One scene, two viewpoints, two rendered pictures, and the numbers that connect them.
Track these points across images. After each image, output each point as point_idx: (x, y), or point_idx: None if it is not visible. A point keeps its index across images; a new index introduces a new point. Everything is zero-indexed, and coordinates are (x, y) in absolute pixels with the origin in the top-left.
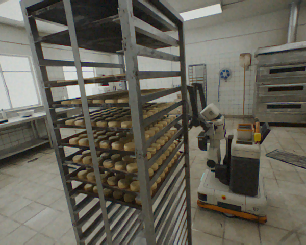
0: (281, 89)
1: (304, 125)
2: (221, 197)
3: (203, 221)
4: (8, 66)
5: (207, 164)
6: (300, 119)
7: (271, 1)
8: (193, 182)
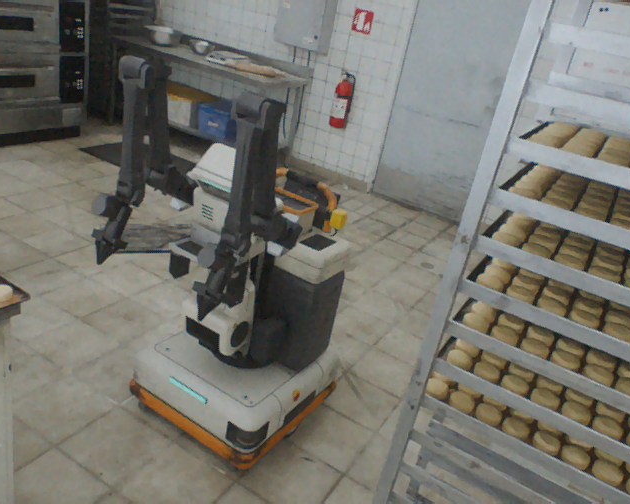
0: None
1: (43, 136)
2: (293, 400)
3: (288, 489)
4: None
5: (232, 340)
6: (36, 118)
7: None
8: (110, 439)
